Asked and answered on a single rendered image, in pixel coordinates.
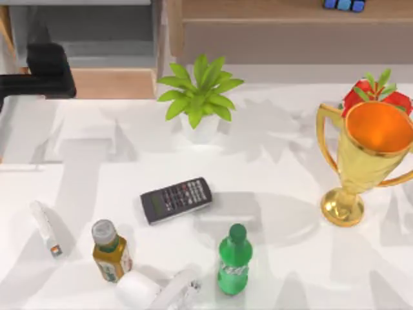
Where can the grey pierced drawer inside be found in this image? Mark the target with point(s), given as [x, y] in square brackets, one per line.
[106, 48]

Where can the pale wooden drawer front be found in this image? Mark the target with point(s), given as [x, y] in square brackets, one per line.
[113, 83]

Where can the green plant in white pot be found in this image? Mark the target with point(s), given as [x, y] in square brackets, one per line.
[198, 93]

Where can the white stapler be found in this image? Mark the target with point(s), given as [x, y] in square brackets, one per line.
[45, 227]

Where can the black calculator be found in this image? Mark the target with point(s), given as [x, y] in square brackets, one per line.
[175, 199]

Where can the yellow tea bottle grey cap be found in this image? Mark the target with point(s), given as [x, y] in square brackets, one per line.
[109, 255]

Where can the white cup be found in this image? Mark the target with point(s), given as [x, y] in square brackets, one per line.
[135, 289]

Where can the wooden open shelf cupboard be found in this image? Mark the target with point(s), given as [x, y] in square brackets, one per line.
[290, 35]

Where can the green bottle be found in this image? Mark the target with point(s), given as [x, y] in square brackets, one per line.
[235, 261]

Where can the blue cube toy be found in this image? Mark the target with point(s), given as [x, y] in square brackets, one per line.
[344, 4]

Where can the gold trophy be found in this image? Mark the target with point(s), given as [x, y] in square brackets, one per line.
[361, 155]

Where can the red flower plant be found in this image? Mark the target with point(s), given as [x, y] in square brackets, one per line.
[377, 92]

